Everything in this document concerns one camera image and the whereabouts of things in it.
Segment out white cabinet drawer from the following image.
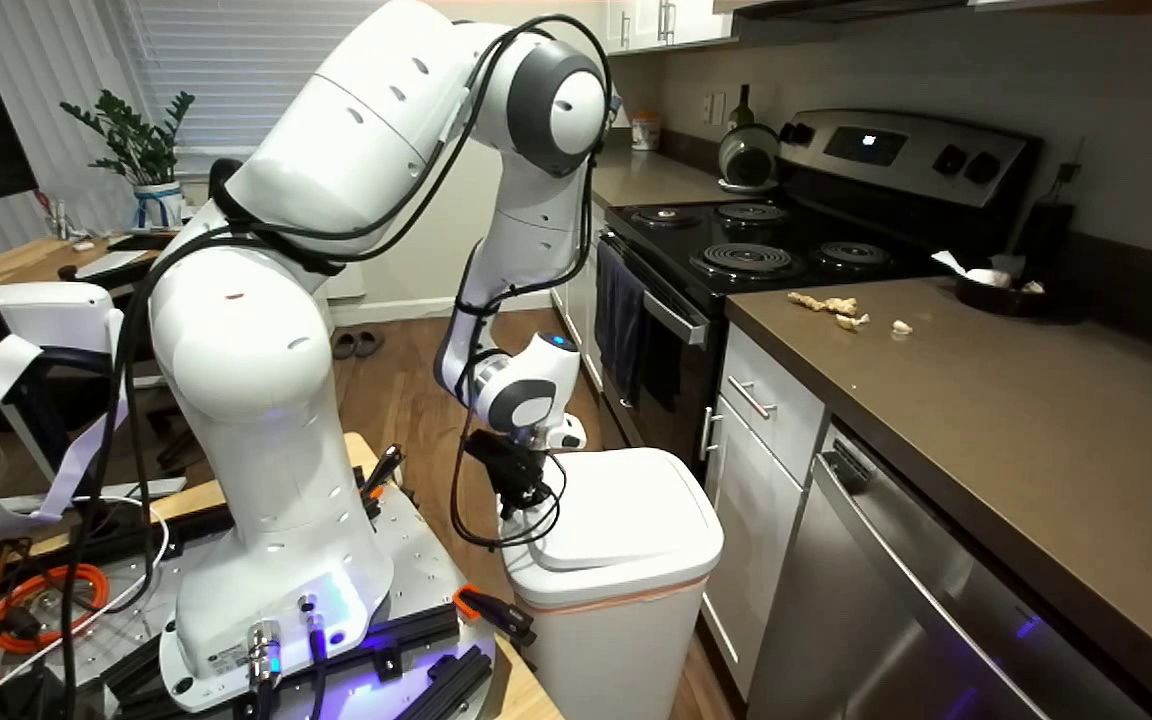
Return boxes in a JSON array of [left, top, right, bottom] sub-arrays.
[[716, 323, 827, 486]]

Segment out white lidded trash bin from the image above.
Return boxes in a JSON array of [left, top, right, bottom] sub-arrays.
[[501, 443, 730, 720]]

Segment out black dish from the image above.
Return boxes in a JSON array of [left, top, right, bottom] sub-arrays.
[[952, 260, 1087, 329]]

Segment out green potted plant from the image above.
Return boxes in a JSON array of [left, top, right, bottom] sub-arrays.
[[59, 83, 200, 237]]

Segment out dark blue hanging towel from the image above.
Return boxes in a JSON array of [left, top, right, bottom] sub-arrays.
[[594, 243, 653, 413]]

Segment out white wall cabinets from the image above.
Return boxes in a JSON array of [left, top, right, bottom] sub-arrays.
[[602, 0, 740, 56]]

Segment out black base bars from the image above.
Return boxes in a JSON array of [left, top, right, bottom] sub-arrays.
[[358, 602, 501, 720]]

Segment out black steel kitchen stove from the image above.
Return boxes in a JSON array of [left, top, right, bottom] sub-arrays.
[[594, 106, 1049, 486]]

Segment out dark bottle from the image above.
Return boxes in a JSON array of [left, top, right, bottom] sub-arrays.
[[1020, 157, 1084, 276]]

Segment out stainless steel dishwasher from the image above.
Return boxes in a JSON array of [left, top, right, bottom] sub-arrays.
[[744, 418, 1152, 720]]

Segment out white utensil in dish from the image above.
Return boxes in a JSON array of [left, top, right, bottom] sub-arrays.
[[928, 243, 1049, 297]]

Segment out white box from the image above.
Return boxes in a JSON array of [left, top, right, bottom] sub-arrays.
[[0, 276, 127, 358]]

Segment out orange black clamp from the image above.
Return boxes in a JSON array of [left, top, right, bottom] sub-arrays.
[[358, 443, 411, 520], [453, 578, 542, 650]]

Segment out white thin cable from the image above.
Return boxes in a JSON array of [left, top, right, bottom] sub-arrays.
[[0, 512, 178, 720]]

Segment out dark steel kettle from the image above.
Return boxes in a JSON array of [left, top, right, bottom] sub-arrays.
[[711, 78, 786, 199]]

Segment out orange coiled cable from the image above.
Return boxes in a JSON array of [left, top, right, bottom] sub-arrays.
[[0, 560, 118, 658]]

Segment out pale food scraps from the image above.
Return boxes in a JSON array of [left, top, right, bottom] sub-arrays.
[[786, 289, 875, 334]]

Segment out white cabinet door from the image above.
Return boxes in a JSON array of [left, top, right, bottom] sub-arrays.
[[701, 433, 807, 704]]

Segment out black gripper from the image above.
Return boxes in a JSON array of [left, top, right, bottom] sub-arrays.
[[460, 423, 561, 548]]

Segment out white window blinds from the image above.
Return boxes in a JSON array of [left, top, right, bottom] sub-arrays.
[[118, 0, 379, 157]]

